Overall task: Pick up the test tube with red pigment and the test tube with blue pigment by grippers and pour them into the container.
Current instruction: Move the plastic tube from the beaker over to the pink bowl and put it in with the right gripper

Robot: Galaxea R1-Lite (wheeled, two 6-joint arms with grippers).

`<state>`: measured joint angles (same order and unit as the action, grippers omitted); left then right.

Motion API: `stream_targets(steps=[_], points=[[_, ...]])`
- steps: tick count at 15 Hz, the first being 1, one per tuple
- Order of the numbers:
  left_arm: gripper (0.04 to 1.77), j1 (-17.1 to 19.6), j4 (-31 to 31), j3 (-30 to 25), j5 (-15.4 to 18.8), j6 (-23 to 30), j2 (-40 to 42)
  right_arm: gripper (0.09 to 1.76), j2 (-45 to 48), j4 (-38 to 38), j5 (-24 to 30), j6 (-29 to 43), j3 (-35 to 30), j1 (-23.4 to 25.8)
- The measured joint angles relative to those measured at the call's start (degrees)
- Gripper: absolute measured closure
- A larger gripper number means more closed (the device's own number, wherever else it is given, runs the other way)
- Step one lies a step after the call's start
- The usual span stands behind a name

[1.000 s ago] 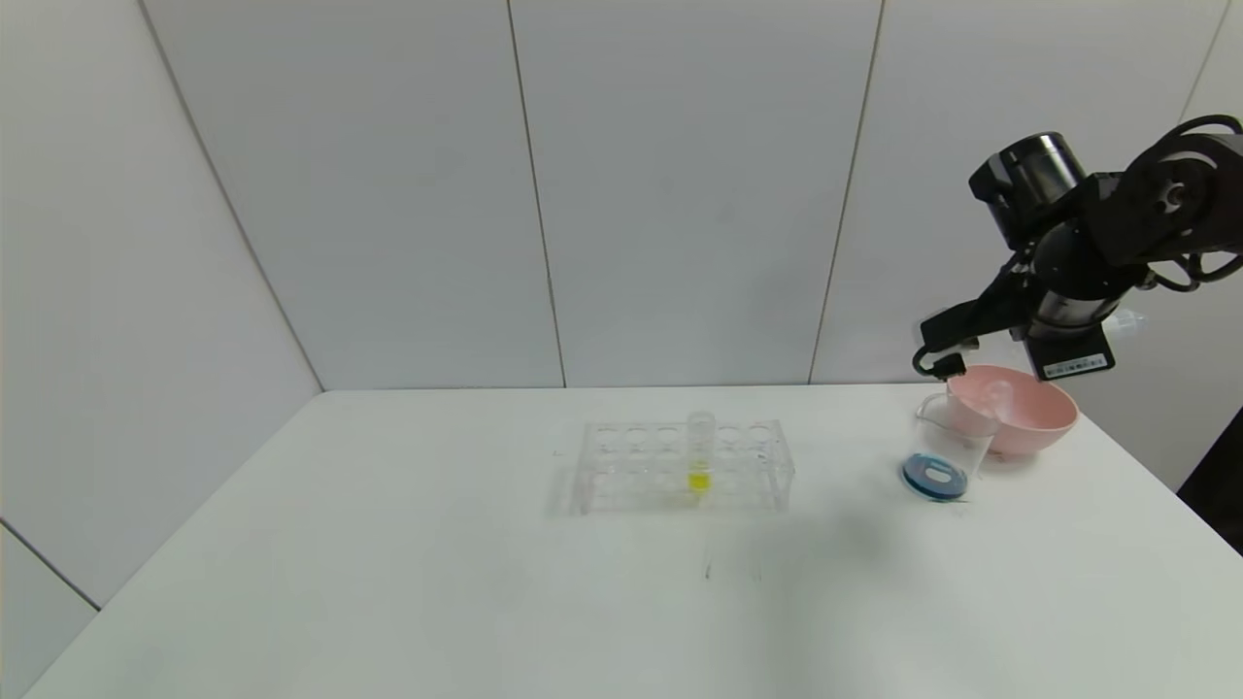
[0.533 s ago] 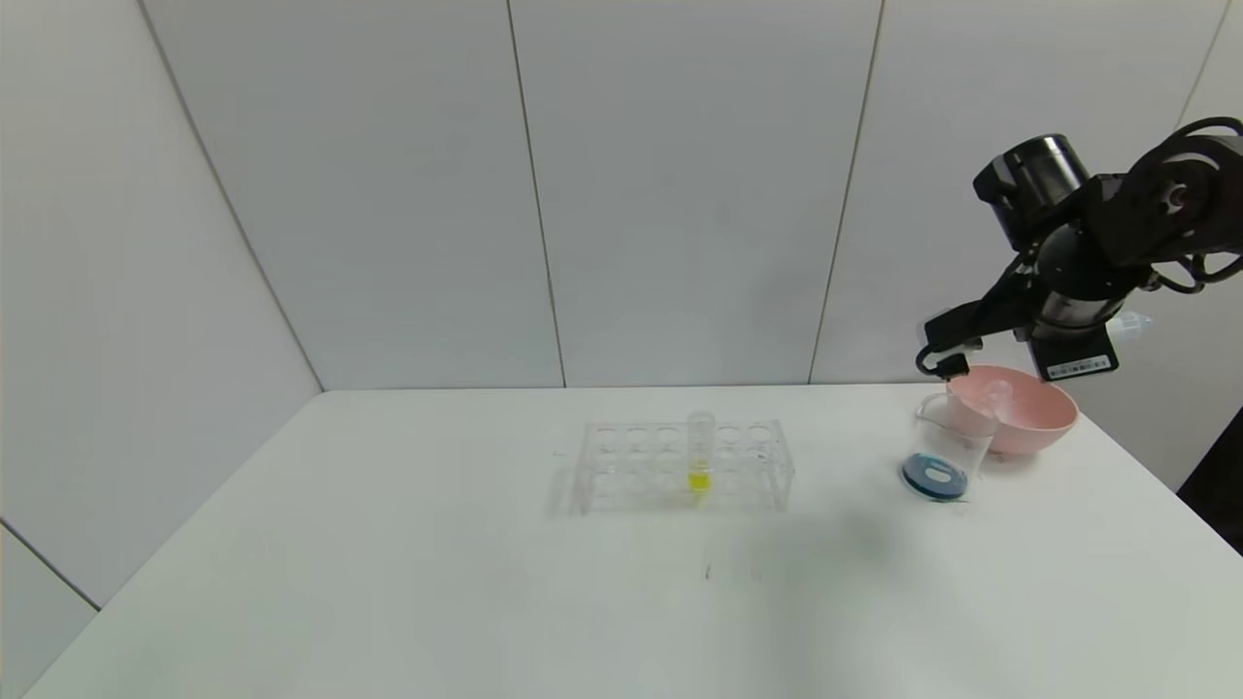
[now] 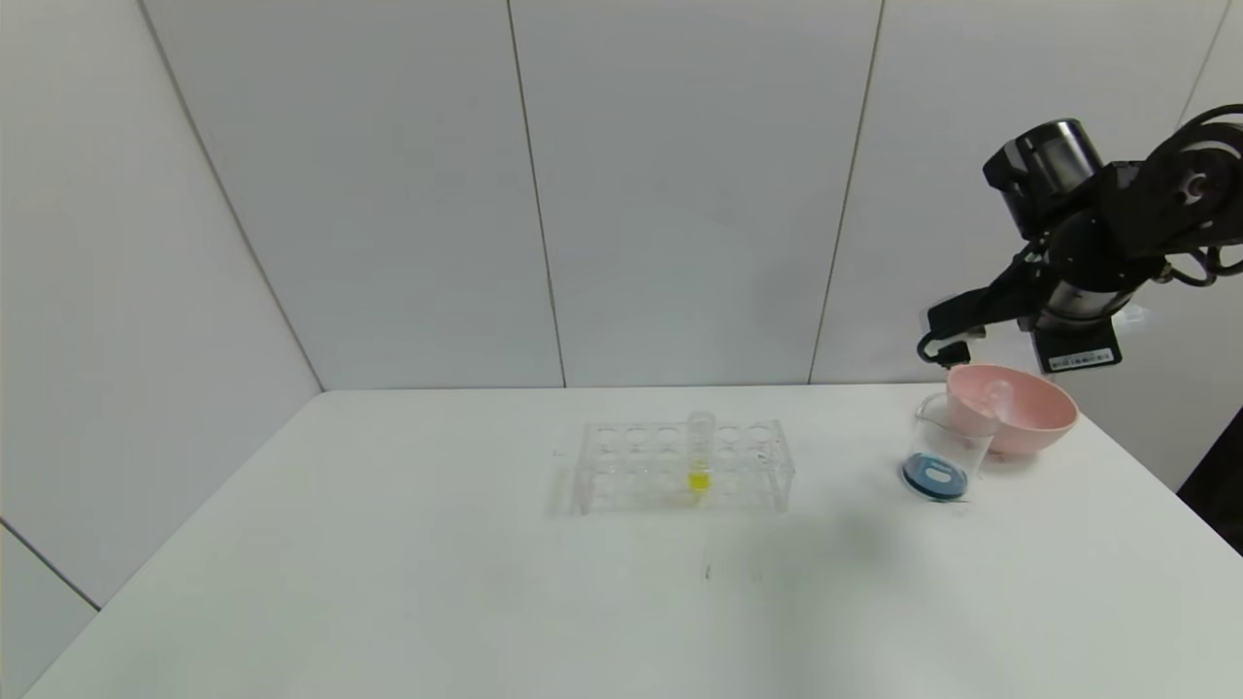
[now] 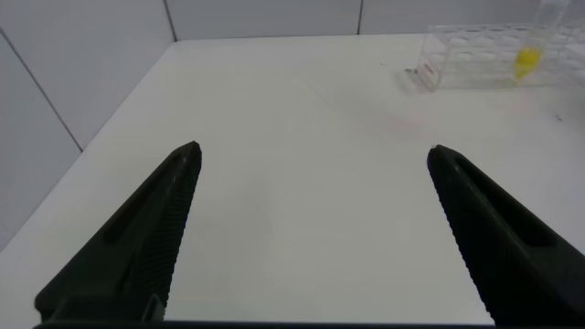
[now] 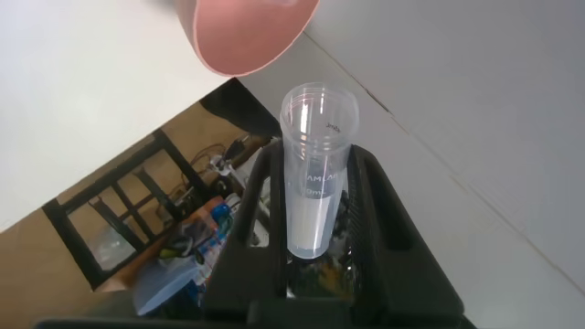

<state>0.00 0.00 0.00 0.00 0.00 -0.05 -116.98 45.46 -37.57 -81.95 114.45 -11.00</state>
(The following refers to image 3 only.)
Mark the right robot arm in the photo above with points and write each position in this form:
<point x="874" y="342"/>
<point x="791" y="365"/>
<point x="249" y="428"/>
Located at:
<point x="1117" y="204"/>

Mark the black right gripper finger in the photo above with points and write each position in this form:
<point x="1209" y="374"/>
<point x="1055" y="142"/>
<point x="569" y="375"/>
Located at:
<point x="954" y="351"/>
<point x="976" y="309"/>

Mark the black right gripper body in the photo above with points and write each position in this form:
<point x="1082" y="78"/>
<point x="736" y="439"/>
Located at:
<point x="1078" y="353"/>

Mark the pink bowl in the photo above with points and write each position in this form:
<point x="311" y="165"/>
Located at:
<point x="1044" y="422"/>

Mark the test tube with yellow pigment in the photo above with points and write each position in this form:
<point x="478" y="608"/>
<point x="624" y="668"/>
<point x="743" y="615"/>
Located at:
<point x="700" y="478"/>

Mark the test tube with red pigment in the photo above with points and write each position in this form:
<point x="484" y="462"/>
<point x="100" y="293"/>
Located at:
<point x="998" y="400"/>

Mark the clear glass beaker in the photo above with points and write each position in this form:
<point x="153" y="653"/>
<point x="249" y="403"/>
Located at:
<point x="937" y="476"/>

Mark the clear plastic test tube rack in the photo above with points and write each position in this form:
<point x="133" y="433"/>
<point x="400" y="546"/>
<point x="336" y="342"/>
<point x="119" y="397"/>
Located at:
<point x="592" y="466"/>

